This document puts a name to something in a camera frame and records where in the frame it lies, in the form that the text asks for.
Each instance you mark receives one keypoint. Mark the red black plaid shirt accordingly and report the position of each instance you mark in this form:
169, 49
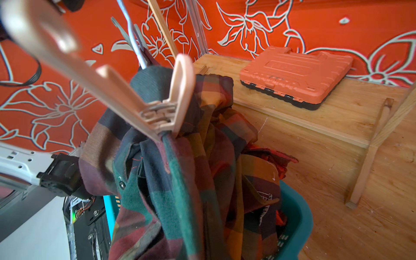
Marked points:
263, 169

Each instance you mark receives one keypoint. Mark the dark plaid shirt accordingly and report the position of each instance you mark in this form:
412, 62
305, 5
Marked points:
181, 198

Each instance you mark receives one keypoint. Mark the white hanger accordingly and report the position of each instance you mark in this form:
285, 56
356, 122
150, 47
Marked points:
132, 35

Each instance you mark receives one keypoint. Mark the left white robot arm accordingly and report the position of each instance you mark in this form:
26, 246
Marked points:
22, 169

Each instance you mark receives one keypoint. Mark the red tool case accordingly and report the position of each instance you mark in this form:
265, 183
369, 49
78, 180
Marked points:
302, 80

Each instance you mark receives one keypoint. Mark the teal plastic basket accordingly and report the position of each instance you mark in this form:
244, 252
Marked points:
299, 227

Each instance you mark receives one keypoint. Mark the wooden clothes rack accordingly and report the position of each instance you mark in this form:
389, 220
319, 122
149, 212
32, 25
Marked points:
390, 113

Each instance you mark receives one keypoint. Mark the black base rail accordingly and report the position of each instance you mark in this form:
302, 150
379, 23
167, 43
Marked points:
87, 228

